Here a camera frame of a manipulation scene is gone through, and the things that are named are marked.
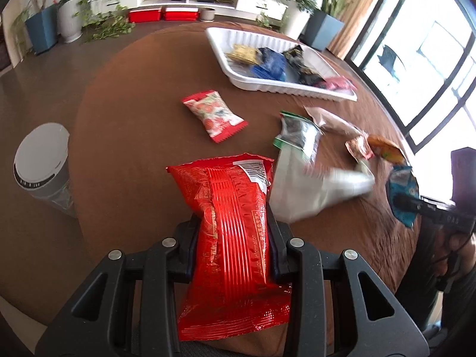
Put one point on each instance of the grey mesh office chair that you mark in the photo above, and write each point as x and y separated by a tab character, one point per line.
416	275

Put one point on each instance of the red white printed packet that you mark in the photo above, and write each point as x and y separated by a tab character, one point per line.
214	115

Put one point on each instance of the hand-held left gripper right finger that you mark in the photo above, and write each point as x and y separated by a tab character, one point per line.
282	256

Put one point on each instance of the empty grey round pot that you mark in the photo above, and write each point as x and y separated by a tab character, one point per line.
207	15

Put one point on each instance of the light blue chips packet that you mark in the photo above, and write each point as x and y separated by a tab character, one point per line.
403	184

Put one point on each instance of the clear green-edged snack packet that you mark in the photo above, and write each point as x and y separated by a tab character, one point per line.
297	135

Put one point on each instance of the plant in white ribbed pot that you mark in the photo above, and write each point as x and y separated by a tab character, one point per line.
70	26

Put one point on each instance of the large-leaf plant in grey pot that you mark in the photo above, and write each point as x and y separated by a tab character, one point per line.
321	29

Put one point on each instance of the beige curtain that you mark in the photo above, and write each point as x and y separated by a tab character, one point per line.
360	18

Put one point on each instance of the black snack packet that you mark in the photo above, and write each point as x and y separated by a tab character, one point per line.
303	67

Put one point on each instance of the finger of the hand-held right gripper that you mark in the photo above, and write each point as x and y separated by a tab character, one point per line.
412	205

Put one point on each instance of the white television cabinet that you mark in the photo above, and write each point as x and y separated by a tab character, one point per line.
253	2

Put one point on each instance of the large red snack packet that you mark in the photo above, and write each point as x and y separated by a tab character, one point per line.
230	238

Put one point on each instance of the person's right hand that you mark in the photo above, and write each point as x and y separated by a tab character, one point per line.
461	247

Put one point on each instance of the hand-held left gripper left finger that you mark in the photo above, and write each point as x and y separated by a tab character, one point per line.
186	256

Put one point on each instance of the orange snack packet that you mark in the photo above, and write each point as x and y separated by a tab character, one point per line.
386	150

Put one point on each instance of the white snack packet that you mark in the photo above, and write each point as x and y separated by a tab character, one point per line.
308	193

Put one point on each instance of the black framed sliding glass door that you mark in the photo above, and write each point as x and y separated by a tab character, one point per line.
409	134

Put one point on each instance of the white round trash can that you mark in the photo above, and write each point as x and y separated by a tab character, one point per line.
41	156

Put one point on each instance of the dark balcony chair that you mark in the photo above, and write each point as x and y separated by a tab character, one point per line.
390	55

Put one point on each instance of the gold snack packet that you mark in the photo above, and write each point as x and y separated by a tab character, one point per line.
243	54

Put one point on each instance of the blue snack packet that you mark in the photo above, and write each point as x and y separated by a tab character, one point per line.
271	63

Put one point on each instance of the white plastic tray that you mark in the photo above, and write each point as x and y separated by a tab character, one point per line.
223	44

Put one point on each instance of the plant in tall white pot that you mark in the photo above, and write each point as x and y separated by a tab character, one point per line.
297	22

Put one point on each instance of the pink snack packet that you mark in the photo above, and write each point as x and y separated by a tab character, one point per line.
338	83

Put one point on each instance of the pale pink long packet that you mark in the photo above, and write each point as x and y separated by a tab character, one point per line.
331	121

